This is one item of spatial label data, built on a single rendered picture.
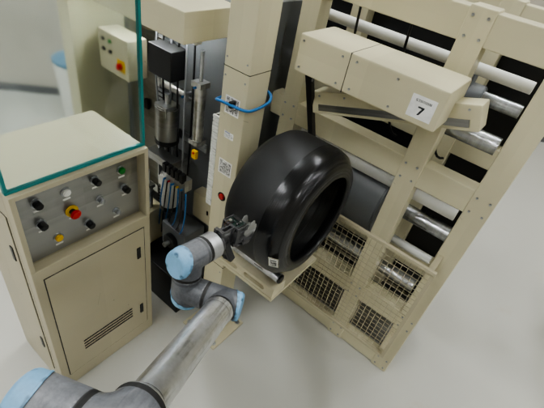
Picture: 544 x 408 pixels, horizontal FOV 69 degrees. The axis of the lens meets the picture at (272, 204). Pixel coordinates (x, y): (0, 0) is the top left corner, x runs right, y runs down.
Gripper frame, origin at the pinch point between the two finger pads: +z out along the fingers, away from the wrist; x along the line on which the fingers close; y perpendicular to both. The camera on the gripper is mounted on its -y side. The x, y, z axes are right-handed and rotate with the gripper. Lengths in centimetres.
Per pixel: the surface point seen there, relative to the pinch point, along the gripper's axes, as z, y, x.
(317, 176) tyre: 18.0, 21.1, -9.7
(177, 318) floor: 28, -122, 52
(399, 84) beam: 41, 56, -17
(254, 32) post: 14, 59, 28
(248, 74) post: 16, 44, 28
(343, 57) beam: 41, 57, 6
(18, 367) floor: -51, -131, 86
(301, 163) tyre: 16.4, 23.2, -2.8
